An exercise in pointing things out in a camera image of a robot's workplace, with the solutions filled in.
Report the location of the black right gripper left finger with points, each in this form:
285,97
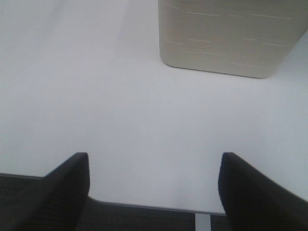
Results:
52,203

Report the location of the beige basket with grey rim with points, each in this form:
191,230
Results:
248,38

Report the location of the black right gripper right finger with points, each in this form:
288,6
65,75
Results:
253,202

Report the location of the white table leg bracket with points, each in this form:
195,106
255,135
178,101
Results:
202,222

